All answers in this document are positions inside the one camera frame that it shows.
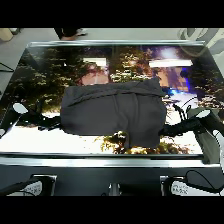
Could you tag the dark grey garment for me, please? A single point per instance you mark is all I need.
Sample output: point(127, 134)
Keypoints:
point(113, 111)

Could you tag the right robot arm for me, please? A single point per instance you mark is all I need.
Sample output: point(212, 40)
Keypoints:
point(208, 121)

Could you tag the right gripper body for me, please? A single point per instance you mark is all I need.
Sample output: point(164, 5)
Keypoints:
point(170, 129)

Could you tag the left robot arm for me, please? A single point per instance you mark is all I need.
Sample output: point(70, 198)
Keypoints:
point(28, 117)

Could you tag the silver frame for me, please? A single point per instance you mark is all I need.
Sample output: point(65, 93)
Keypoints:
point(100, 162)

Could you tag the person's legs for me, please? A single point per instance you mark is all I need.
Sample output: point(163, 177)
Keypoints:
point(68, 33)

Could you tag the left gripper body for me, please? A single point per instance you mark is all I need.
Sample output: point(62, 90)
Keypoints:
point(50, 124)

